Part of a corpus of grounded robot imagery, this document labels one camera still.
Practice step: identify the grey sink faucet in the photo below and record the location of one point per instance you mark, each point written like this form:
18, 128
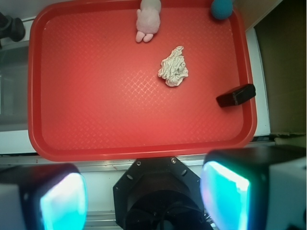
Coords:
12, 28

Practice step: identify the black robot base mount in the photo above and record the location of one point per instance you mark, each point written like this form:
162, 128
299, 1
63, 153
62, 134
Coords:
159, 194

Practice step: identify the red plastic tray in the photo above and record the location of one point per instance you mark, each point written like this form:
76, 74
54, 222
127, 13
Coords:
94, 92

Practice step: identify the crumpled white paper towel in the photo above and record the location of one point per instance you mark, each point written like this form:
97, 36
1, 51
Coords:
173, 68

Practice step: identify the pink plush bunny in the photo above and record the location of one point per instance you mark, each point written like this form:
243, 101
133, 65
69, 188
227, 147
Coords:
148, 20

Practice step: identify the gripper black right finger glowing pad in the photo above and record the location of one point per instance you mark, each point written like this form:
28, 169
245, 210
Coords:
258, 188

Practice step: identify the small black box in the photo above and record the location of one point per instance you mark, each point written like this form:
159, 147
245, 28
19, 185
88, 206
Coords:
237, 96

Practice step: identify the teal crocheted ball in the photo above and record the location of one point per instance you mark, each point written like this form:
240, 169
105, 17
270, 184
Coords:
221, 9

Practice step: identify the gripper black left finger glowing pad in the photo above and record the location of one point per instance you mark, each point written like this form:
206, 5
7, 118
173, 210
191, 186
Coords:
43, 197

